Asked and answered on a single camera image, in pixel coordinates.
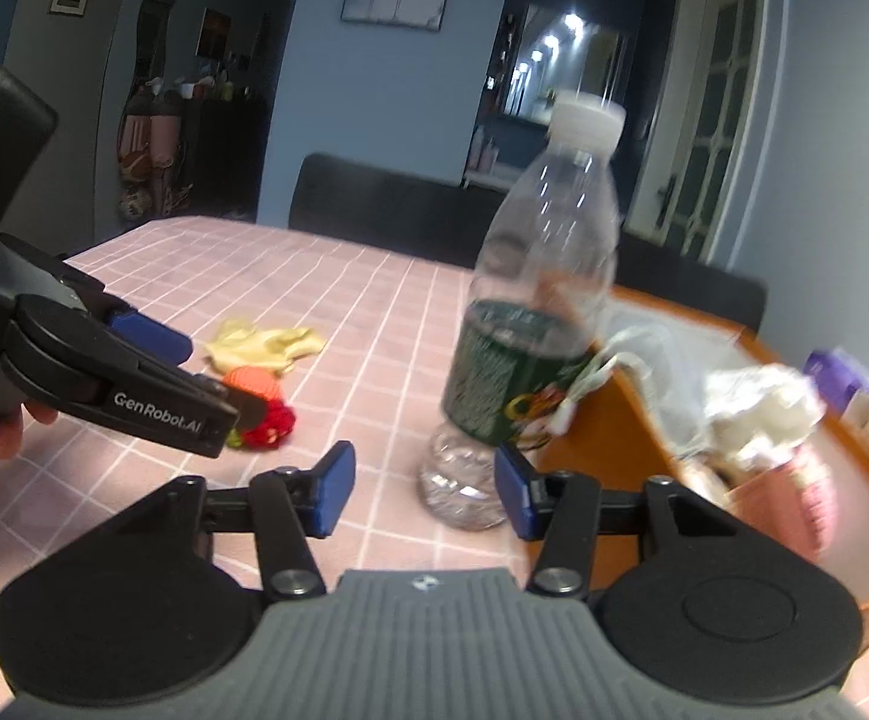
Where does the orange storage box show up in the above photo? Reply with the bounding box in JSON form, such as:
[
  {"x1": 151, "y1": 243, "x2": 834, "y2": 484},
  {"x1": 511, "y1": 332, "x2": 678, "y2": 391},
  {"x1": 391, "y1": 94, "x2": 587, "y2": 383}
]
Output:
[{"x1": 528, "y1": 285, "x2": 869, "y2": 632}]

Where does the wall mirror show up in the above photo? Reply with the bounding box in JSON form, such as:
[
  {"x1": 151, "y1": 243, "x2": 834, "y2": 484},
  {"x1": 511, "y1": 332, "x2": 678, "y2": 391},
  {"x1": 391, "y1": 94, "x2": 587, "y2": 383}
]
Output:
[{"x1": 508, "y1": 4, "x2": 632, "y2": 122}]

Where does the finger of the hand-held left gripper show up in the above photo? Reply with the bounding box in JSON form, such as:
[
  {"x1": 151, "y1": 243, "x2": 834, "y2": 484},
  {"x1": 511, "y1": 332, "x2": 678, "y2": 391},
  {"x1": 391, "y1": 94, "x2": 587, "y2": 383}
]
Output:
[
  {"x1": 104, "y1": 306, "x2": 196, "y2": 370},
  {"x1": 205, "y1": 377, "x2": 272, "y2": 430}
]

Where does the dark cabinet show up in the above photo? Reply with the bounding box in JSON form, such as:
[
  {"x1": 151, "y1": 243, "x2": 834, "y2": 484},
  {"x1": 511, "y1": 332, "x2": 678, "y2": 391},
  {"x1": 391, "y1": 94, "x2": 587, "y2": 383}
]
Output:
[{"x1": 179, "y1": 94, "x2": 272, "y2": 224}]

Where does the purple box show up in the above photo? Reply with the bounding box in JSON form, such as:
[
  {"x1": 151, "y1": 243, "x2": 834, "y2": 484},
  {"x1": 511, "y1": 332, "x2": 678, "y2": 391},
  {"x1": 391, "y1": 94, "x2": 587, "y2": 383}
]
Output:
[{"x1": 802, "y1": 347, "x2": 869, "y2": 452}]

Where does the red and orange crochet toy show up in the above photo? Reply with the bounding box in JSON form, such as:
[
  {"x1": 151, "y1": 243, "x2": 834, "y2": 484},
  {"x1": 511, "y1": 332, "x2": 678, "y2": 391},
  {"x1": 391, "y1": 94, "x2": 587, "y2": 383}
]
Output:
[{"x1": 220, "y1": 365, "x2": 298, "y2": 452}]

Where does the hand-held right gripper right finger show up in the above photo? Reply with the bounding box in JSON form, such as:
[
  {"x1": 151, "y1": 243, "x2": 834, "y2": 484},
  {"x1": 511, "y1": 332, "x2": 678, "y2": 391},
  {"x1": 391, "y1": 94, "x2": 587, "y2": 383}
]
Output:
[{"x1": 495, "y1": 442, "x2": 743, "y2": 601}]

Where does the clear plastic water bottle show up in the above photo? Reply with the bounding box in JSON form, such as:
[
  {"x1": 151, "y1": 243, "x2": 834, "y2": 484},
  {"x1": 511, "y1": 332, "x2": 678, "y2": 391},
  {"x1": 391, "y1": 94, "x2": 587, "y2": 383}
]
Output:
[{"x1": 419, "y1": 88, "x2": 628, "y2": 532}]

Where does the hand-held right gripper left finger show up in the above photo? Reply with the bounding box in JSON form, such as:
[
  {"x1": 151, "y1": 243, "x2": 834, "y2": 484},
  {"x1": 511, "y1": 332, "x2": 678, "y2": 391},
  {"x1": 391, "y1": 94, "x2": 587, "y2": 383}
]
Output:
[{"x1": 123, "y1": 441, "x2": 356, "y2": 602}]

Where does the pink hanging organizer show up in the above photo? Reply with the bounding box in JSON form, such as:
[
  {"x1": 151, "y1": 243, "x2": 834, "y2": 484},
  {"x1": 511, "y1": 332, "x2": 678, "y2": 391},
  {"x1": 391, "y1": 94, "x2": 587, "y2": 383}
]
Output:
[{"x1": 118, "y1": 81, "x2": 196, "y2": 223}]

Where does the white crochet cloth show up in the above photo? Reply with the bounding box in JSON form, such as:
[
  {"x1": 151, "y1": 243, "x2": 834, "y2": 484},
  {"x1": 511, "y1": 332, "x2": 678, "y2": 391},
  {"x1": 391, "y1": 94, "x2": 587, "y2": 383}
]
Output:
[{"x1": 703, "y1": 362, "x2": 830, "y2": 467}]

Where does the yellow cloth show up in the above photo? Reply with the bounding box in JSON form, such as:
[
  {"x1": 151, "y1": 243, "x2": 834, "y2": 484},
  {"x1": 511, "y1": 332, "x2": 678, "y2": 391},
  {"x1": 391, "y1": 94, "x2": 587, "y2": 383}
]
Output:
[{"x1": 204, "y1": 319, "x2": 329, "y2": 378}]

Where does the pink checkered tablecloth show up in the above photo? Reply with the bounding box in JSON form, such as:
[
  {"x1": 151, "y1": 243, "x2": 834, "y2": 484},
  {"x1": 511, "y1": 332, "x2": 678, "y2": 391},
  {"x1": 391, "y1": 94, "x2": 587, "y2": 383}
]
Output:
[{"x1": 0, "y1": 216, "x2": 869, "y2": 720}]

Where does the pink and white crochet pouch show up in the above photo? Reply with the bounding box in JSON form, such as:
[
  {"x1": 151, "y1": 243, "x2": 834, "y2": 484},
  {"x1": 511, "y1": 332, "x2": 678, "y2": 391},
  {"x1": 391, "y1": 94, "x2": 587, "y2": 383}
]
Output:
[{"x1": 727, "y1": 441, "x2": 835, "y2": 560}]

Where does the dark wall picture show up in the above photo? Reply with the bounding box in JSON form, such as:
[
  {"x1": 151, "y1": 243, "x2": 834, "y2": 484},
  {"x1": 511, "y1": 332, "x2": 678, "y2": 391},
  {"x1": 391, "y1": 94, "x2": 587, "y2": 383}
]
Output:
[{"x1": 196, "y1": 7, "x2": 233, "y2": 62}]

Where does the glass pane door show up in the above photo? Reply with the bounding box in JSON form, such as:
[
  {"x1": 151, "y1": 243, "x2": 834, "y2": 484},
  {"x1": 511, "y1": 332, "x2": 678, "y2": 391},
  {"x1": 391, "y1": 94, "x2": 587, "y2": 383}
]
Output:
[{"x1": 651, "y1": 0, "x2": 767, "y2": 257}]

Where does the black chair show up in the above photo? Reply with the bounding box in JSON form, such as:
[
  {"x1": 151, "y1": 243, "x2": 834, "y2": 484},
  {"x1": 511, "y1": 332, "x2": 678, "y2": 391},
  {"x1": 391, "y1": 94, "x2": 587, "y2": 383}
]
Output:
[
  {"x1": 288, "y1": 152, "x2": 512, "y2": 268},
  {"x1": 613, "y1": 232, "x2": 770, "y2": 335}
]

